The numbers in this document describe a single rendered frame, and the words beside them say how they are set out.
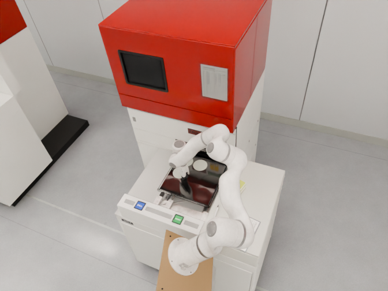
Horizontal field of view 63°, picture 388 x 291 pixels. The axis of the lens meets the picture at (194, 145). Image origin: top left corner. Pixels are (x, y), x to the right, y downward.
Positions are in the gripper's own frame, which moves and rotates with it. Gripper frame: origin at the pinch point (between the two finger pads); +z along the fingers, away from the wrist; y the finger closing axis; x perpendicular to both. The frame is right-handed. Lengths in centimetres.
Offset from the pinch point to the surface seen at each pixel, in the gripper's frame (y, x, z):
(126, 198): -3.4, -39.9, -3.9
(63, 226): -82, -93, 91
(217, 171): 8.1, 21.6, 2.2
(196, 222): 35.9, -13.0, -3.8
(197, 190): 13.2, 1.7, 2.2
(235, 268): 62, -4, 22
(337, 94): -24, 192, 39
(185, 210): 20.6, -12.0, 4.1
